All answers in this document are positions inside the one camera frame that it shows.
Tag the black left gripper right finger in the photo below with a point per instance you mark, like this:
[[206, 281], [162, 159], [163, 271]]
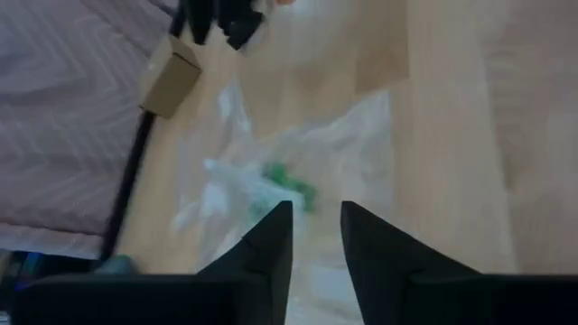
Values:
[[406, 298]]

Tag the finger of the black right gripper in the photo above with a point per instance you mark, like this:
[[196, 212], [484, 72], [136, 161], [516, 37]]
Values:
[[198, 18], [239, 22]]

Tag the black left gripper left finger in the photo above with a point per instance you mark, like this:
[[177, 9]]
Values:
[[226, 298]]

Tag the long green rubber band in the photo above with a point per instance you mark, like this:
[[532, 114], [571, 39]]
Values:
[[293, 185]]

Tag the small cardboard box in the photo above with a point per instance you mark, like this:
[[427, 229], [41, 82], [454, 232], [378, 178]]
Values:
[[169, 81]]

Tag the pink chevron cloth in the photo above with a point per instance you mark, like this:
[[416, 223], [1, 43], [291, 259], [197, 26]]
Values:
[[68, 113]]

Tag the black aluminium table frame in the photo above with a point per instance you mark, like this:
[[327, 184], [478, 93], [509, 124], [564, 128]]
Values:
[[131, 171]]

